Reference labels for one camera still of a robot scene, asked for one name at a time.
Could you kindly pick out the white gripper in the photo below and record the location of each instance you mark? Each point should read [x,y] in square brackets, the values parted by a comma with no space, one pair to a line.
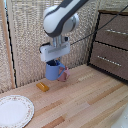
[55,50]

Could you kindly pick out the blue mug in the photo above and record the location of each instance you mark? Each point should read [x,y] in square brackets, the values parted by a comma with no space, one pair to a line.
[53,71]

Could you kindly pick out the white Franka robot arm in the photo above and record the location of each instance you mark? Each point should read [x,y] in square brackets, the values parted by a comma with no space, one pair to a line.
[60,18]

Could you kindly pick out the pink mug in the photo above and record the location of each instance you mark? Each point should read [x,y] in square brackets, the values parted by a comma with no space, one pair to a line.
[64,75]

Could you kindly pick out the yellow rectangular block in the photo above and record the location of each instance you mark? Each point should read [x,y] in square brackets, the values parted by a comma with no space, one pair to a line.
[42,87]

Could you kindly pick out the woven bamboo screen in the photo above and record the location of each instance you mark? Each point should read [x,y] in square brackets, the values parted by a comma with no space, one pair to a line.
[30,36]

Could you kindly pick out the dark brown drawer cabinet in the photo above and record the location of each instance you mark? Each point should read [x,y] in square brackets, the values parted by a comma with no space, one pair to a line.
[111,43]

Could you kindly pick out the white floral-rimmed plate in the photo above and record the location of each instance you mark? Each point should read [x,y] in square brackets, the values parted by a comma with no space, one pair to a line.
[13,111]

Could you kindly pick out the wooden screen post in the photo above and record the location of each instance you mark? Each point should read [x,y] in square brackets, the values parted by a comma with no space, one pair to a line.
[8,43]

